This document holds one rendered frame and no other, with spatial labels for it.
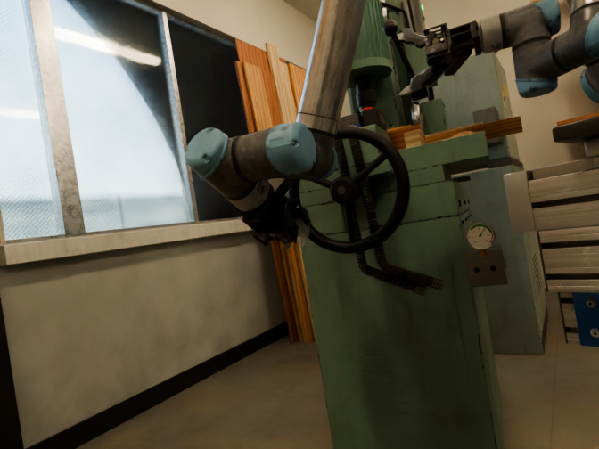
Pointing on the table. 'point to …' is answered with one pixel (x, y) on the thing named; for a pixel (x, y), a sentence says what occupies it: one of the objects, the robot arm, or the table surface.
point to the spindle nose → (366, 97)
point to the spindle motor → (371, 46)
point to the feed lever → (404, 58)
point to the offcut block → (414, 138)
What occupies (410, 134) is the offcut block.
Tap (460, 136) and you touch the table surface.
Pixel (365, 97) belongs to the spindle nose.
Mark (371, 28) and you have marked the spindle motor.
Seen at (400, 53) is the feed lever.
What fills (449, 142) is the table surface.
